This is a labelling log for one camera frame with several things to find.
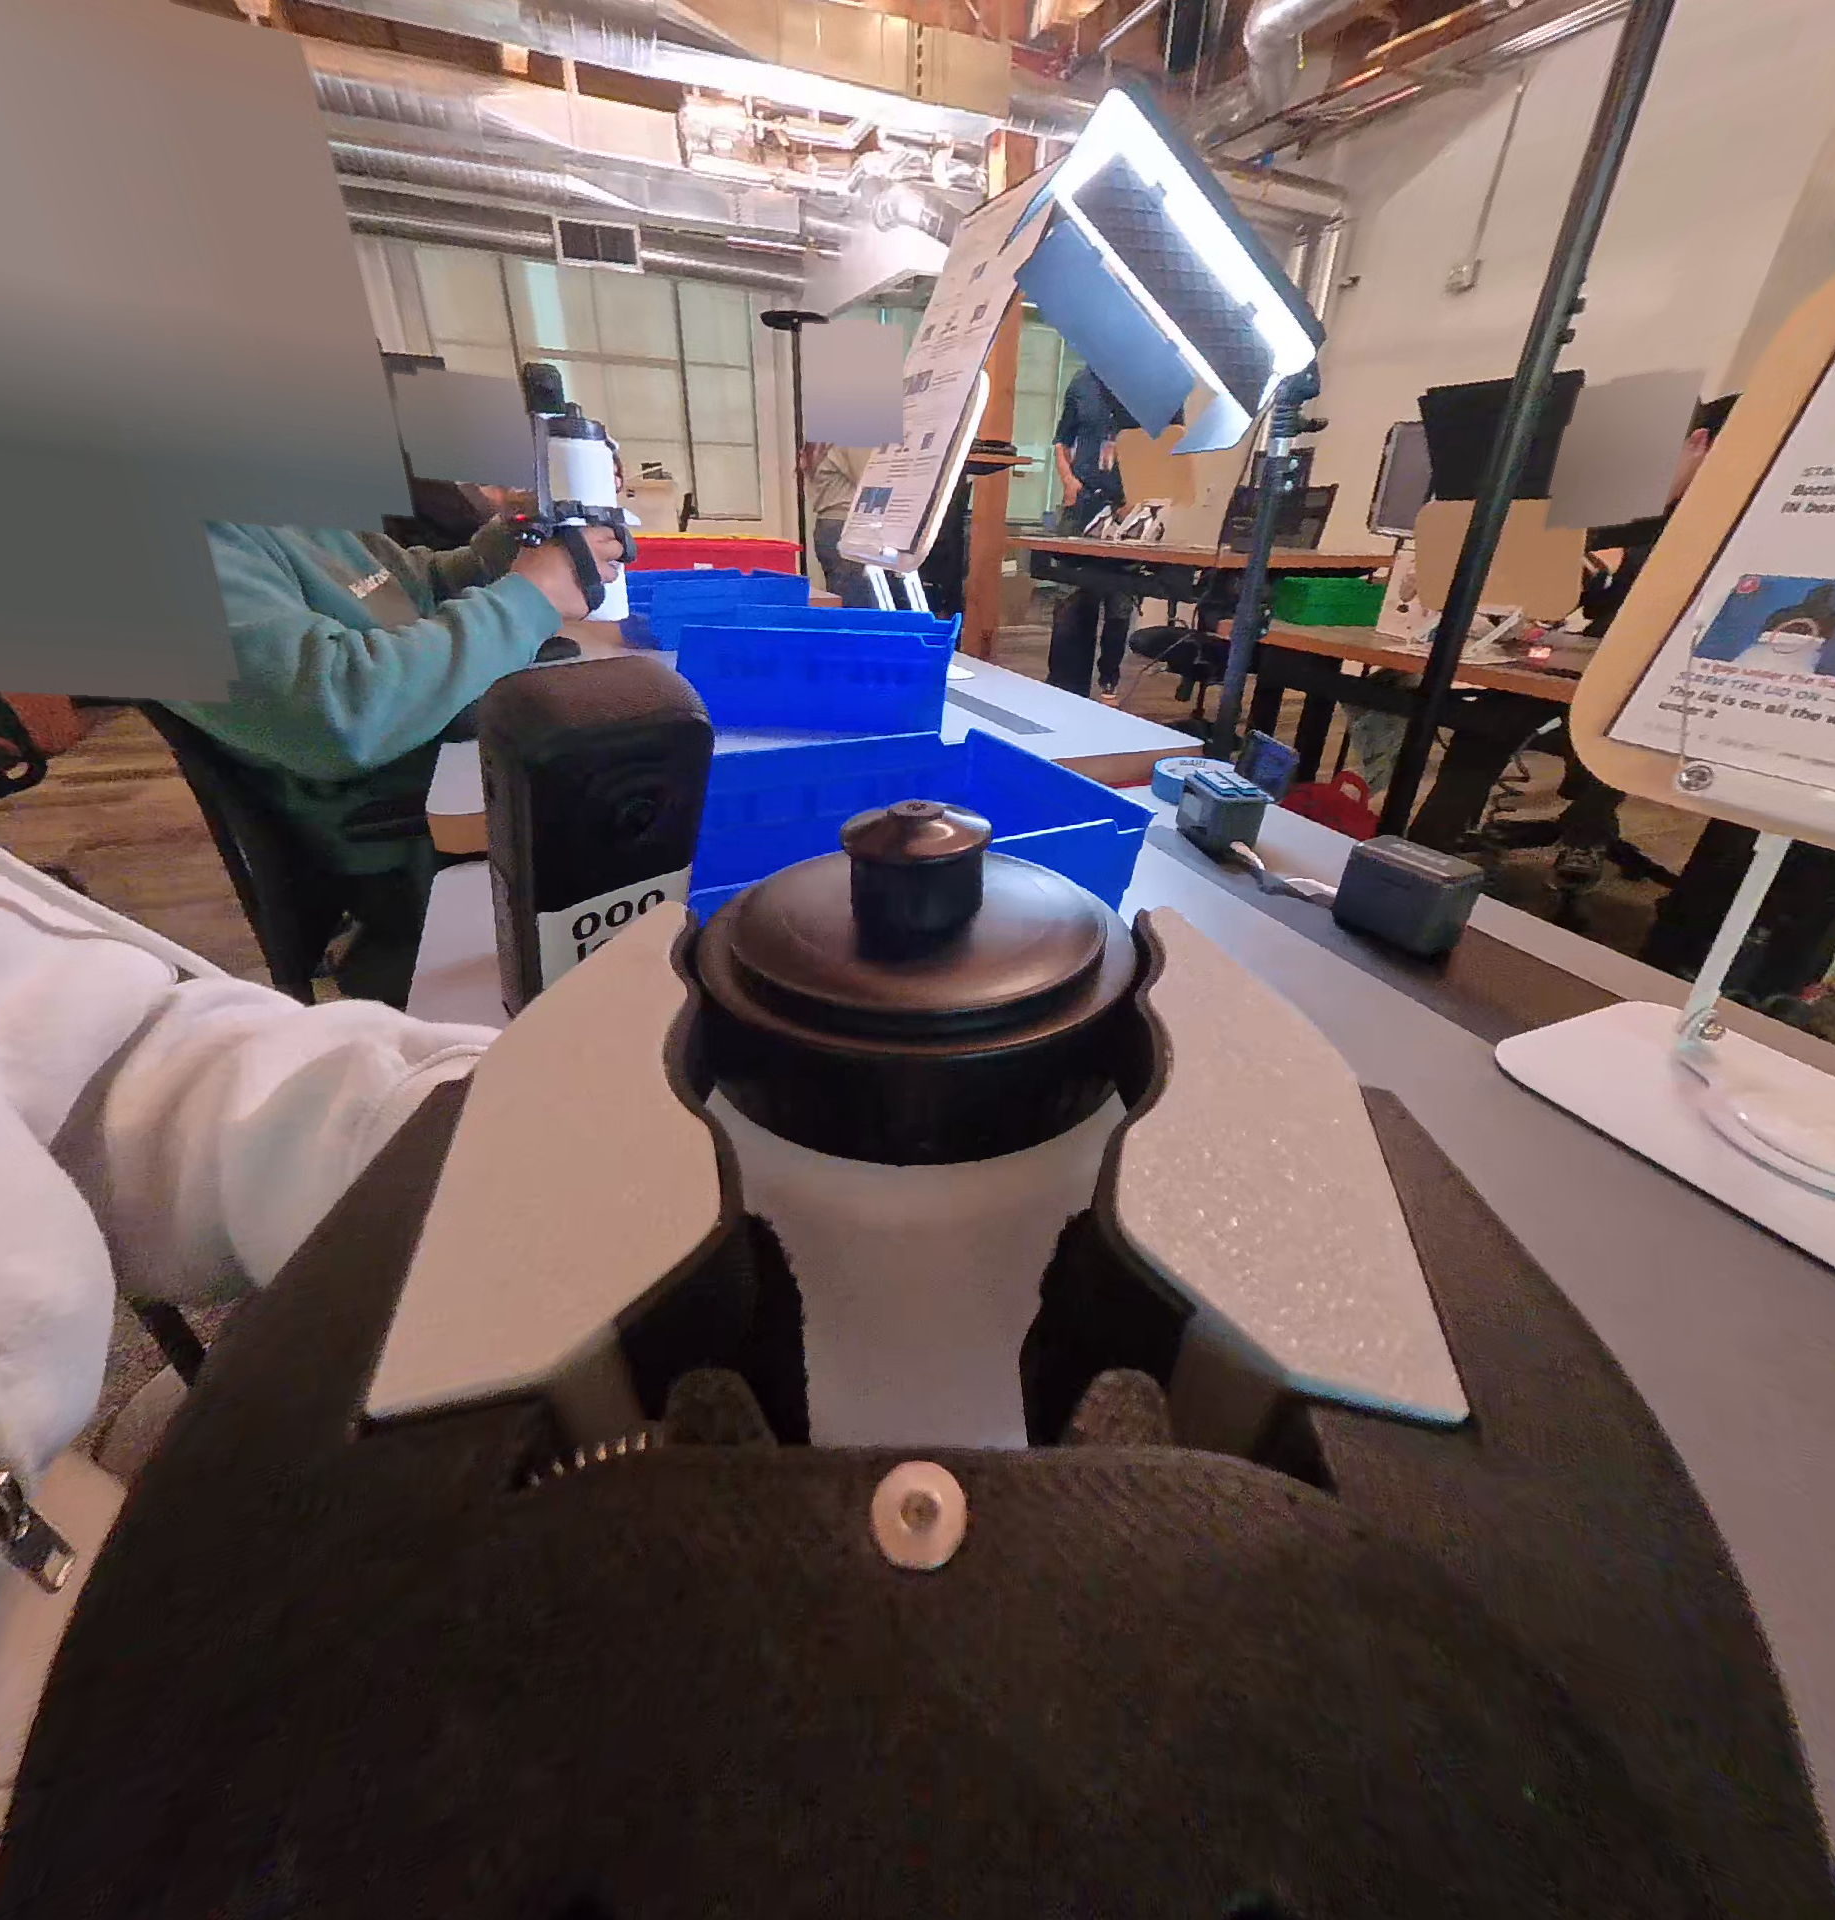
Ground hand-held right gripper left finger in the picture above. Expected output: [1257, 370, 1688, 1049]
[365, 905, 741, 1424]

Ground grey power adapter box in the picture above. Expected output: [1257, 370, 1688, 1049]
[1331, 837, 1486, 959]

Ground wooden instruction board stand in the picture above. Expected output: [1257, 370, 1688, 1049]
[836, 157, 1102, 575]
[1497, 247, 1835, 1292]

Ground white cable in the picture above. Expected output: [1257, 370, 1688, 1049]
[1228, 842, 1339, 910]

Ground small grey charger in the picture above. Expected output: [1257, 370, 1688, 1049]
[1174, 766, 1274, 858]

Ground wooden post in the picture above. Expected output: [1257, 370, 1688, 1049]
[964, 291, 1026, 662]

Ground cardboard sheet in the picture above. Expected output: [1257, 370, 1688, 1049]
[1412, 494, 1597, 618]

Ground grey tablet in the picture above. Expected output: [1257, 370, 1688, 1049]
[1374, 419, 1436, 537]

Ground black bottle lid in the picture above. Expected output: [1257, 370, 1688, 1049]
[685, 800, 1160, 1170]

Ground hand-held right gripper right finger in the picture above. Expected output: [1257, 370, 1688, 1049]
[1093, 905, 1470, 1448]

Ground black monitor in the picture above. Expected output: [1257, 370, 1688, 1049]
[1420, 370, 1589, 507]

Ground white plastic bottle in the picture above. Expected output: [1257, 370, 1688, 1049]
[707, 1086, 1130, 1448]

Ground red plastic bin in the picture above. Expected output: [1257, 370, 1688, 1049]
[629, 533, 804, 576]

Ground person's left forearm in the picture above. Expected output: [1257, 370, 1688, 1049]
[0, 816, 501, 1313]

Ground blue plastic bin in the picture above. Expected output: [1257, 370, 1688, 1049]
[622, 567, 815, 650]
[688, 730, 1155, 920]
[674, 618, 960, 748]

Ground long wooden table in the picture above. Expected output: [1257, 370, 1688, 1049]
[1008, 532, 1399, 707]

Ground studio light panel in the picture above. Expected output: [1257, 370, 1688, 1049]
[1015, 82, 1326, 455]

